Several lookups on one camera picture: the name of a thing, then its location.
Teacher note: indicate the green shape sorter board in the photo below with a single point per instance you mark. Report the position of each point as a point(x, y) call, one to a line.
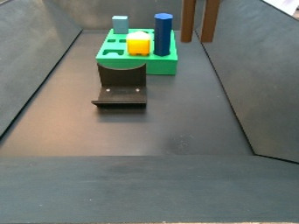
point(113, 55)

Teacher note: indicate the yellow rounded block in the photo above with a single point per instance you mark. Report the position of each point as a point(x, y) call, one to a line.
point(138, 43)

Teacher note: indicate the light blue cube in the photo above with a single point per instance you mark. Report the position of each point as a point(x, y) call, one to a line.
point(121, 24)

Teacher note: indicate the blue octagonal prism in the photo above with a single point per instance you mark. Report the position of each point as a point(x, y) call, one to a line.
point(162, 33)

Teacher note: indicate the black curved bracket stand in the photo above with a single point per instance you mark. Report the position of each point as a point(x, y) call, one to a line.
point(122, 86)

